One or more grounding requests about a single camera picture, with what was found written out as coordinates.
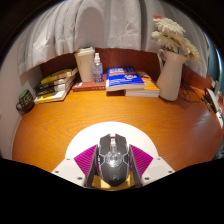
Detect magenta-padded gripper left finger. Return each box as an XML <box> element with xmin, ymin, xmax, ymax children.
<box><xmin>51</xmin><ymin>143</ymin><xmax>100</xmax><ymax>188</ymax></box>

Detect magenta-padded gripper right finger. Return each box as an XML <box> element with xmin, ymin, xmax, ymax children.
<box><xmin>128</xmin><ymin>143</ymin><xmax>176</xmax><ymax>188</ymax></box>

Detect dark grey computer mouse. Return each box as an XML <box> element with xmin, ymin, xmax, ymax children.
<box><xmin>97</xmin><ymin>133</ymin><xmax>131</xmax><ymax>187</ymax></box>

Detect round white yellow mouse pad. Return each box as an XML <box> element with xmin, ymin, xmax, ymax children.
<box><xmin>64</xmin><ymin>121</ymin><xmax>159</xmax><ymax>191</ymax></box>

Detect yellow and white book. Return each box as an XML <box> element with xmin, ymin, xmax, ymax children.
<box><xmin>34</xmin><ymin>87</ymin><xmax>69</xmax><ymax>104</ymax></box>

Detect orange and white book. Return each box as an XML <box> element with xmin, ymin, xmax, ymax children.
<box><xmin>124</xmin><ymin>70</ymin><xmax>161</xmax><ymax>98</ymax></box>

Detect dark mug with green inside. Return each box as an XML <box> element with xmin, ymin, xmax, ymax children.
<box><xmin>15</xmin><ymin>88</ymin><xmax>36</xmax><ymax>113</ymax></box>

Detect thick black book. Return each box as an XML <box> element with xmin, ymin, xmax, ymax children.
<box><xmin>34</xmin><ymin>79</ymin><xmax>76</xmax><ymax>98</ymax></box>

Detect dark red book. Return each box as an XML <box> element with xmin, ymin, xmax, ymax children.
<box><xmin>71</xmin><ymin>73</ymin><xmax>109</xmax><ymax>93</ymax></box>

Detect white flat device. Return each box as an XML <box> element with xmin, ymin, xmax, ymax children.
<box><xmin>203</xmin><ymin>87</ymin><xmax>224</xmax><ymax>129</ymax></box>

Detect thin black book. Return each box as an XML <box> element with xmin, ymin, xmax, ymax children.
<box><xmin>34</xmin><ymin>74</ymin><xmax>77</xmax><ymax>91</ymax></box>

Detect blue and white book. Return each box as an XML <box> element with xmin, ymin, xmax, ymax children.
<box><xmin>105</xmin><ymin>65</ymin><xmax>146</xmax><ymax>93</ymax></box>

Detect clear spray bottle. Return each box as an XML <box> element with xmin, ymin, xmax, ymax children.
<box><xmin>92</xmin><ymin>52</ymin><xmax>104</xmax><ymax>84</ymax></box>

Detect beige tumbler with lid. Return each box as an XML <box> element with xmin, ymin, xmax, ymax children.
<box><xmin>73</xmin><ymin>46</ymin><xmax>97</xmax><ymax>83</ymax></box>

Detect window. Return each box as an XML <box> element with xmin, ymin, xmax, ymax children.
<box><xmin>207</xmin><ymin>41</ymin><xmax>222</xmax><ymax>79</ymax></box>

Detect white flower bunch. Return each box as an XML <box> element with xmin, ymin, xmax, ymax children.
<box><xmin>150</xmin><ymin>14</ymin><xmax>202</xmax><ymax>66</ymax></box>

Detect white curtain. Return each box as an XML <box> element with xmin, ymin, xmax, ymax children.
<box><xmin>18</xmin><ymin>0</ymin><xmax>209</xmax><ymax>78</ymax></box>

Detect black cable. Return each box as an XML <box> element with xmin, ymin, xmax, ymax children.
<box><xmin>179</xmin><ymin>64</ymin><xmax>209</xmax><ymax>105</ymax></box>

